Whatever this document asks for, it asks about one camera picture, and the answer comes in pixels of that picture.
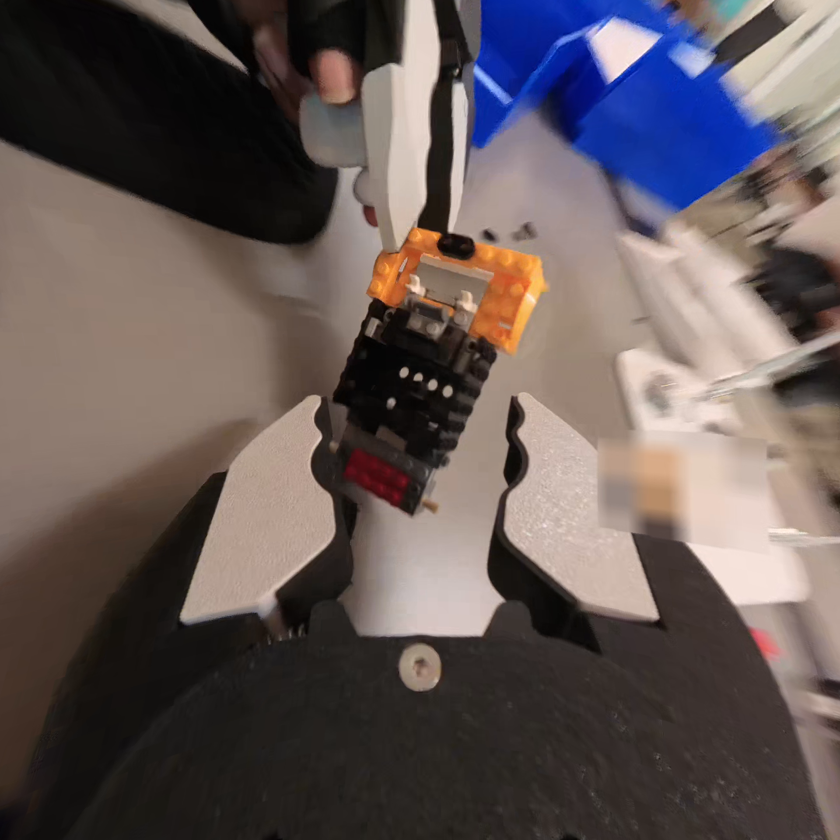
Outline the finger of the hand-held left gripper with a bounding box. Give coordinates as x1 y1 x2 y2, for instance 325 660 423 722
360 0 435 254
420 0 484 235

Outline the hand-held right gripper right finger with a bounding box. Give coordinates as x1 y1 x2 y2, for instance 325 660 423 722
487 392 660 623

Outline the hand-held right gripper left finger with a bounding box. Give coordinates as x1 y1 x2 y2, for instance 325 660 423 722
180 395 354 626

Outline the black orange lego car chassis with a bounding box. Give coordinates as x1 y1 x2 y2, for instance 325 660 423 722
331 227 550 517

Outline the person's left hand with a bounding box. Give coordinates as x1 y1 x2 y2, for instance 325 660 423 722
236 0 370 127

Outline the blue storage bin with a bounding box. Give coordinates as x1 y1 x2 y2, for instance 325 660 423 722
469 0 670 148
574 33 782 211

